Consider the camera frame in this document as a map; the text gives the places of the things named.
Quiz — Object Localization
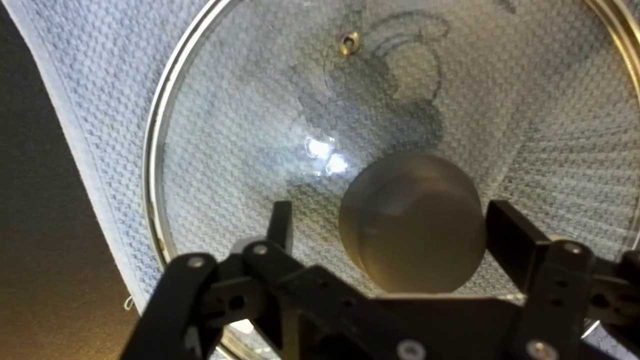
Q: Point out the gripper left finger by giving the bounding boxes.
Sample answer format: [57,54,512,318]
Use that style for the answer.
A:
[120,201,373,360]

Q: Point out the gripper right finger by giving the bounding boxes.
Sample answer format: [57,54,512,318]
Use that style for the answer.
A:
[485,200,640,360]

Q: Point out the glass pan lid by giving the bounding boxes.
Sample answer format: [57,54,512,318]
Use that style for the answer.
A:
[142,0,640,360]

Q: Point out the light blue woven cloth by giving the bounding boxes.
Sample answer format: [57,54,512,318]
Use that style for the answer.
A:
[2,0,640,360]

